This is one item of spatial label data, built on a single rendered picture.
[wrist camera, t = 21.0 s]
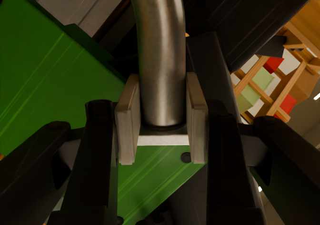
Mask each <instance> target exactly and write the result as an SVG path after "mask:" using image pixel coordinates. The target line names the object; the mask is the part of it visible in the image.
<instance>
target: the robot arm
mask: <svg viewBox="0 0 320 225"><path fill-rule="evenodd" d="M85 111H86V118H87V121H86V124H85V127H82V128H77V129H71V127H70V123H69V122H65V121H53V122H50V123H48V124H46V125H44V126H42V127H41V128H40V129H38V130H37V131H36V132H35V133H34V134H33V135H31V136H30V137H29V138H28V139H27V140H25V141H24V142H23V143H22V144H20V145H19V146H18V147H17V148H16V149H14V150H13V151H12V152H11V153H9V154H8V155H7V156H6V157H5V158H3V159H2V160H1V161H0V225H43V224H44V222H45V221H46V219H47V218H48V216H49V219H48V222H47V225H117V204H118V155H119V163H121V165H132V163H134V161H135V155H136V150H137V144H138V138H139V132H140V124H141V119H142V117H141V101H140V76H139V73H131V75H129V78H128V80H127V82H126V85H125V87H124V89H123V91H122V94H121V96H120V99H119V101H118V102H112V101H111V100H106V99H98V100H92V101H89V102H87V103H85ZM186 124H187V131H188V138H189V145H190V155H191V161H192V162H194V164H204V163H205V162H206V161H207V200H206V225H266V224H265V219H264V215H263V212H262V209H260V208H256V206H255V202H254V197H253V192H252V188H251V183H250V178H249V173H248V169H247V165H248V166H249V170H250V173H251V174H252V176H253V177H254V179H255V180H256V182H257V183H258V185H259V186H260V188H261V189H262V191H263V192H264V194H265V195H266V197H267V198H268V200H269V201H270V203H271V204H272V206H273V207H274V209H275V210H276V212H277V213H278V215H279V216H280V218H281V219H282V221H283V222H284V224H285V225H320V151H319V150H318V149H317V148H315V147H314V146H313V145H312V144H310V143H309V142H308V141H307V140H305V139H304V138H303V137H302V136H301V135H299V134H298V133H297V132H296V131H294V130H293V129H292V128H291V127H289V126H288V125H287V124H286V123H285V122H284V121H282V120H281V119H279V118H276V117H274V116H269V115H266V116H258V117H256V118H254V119H253V125H251V124H243V123H238V122H237V117H236V116H235V115H234V114H232V113H229V112H228V111H227V109H226V107H225V106H224V103H223V102H222V101H220V100H219V99H205V98H204V95H203V92H202V89H201V87H200V83H199V80H198V78H197V75H196V73H195V72H187V73H186ZM207 158H208V159H207ZM64 193H65V195H64V198H63V202H62V205H61V208H60V210H58V211H53V212H52V210H53V209H54V207H55V206H56V204H57V203H58V202H59V200H60V199H61V197H62V196H63V194H64Z"/></svg>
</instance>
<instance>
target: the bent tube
mask: <svg viewBox="0 0 320 225"><path fill-rule="evenodd" d="M131 3H132V6H133V10H134V14H135V19H136V27H137V43H138V59H139V76H140V101H141V117H142V119H141V124H140V132H139V138H138V144H137V146H144V145H189V138H188V131H187V124H186V26H185V10H184V4H183V0H131Z"/></svg>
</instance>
